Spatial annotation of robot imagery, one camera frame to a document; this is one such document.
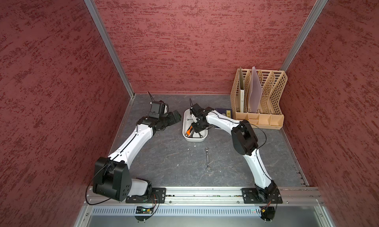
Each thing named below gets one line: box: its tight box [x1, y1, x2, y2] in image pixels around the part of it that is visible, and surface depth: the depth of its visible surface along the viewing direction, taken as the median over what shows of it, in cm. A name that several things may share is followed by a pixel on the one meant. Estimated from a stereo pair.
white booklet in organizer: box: [239, 89, 245, 113], surface depth 91 cm
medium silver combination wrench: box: [205, 147, 212, 173], surface depth 87 cm
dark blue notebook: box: [214, 108, 233, 119], surface depth 112 cm
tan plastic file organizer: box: [230, 68, 288, 130], surface depth 102 cm
